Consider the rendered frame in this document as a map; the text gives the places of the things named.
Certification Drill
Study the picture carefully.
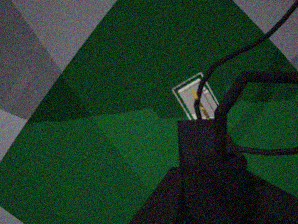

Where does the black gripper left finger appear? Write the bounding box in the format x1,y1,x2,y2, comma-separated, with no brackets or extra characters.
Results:
129,168,185,224

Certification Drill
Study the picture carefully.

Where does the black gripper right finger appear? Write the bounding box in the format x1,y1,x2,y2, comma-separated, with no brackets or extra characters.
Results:
242,171,298,224

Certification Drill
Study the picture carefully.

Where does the green circuit board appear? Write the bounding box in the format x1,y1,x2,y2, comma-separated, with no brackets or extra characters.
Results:
0,0,298,224

